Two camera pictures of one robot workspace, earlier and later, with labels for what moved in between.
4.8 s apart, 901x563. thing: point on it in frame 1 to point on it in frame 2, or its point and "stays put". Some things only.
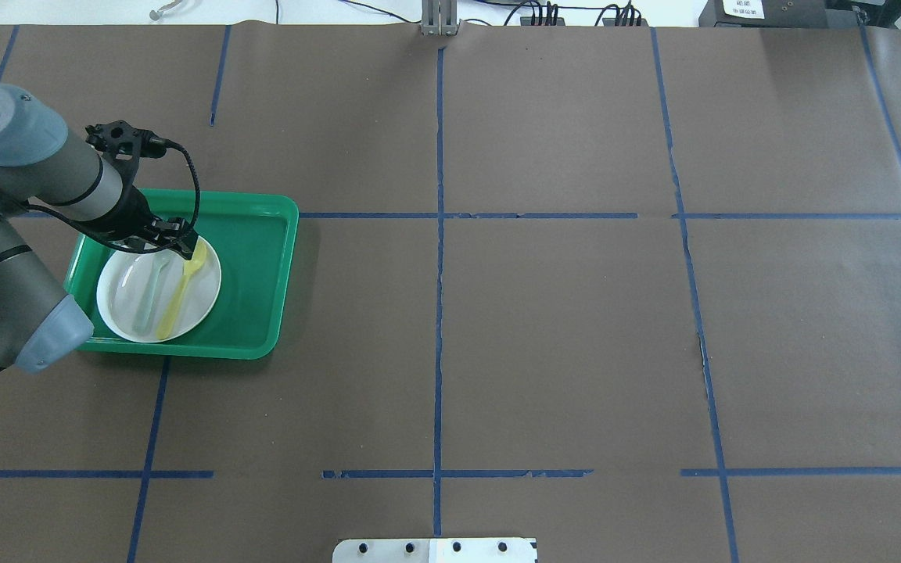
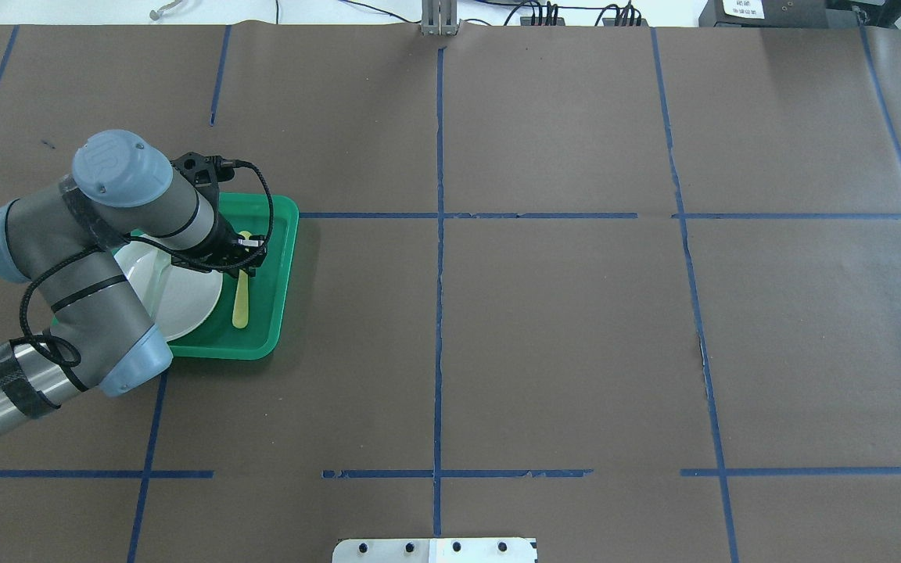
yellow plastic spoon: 190,267 to 241,303
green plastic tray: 253,236 stays put
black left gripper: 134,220 to 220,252
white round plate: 134,291 stays put
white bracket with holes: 436,550 stays put
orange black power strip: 527,21 stays put
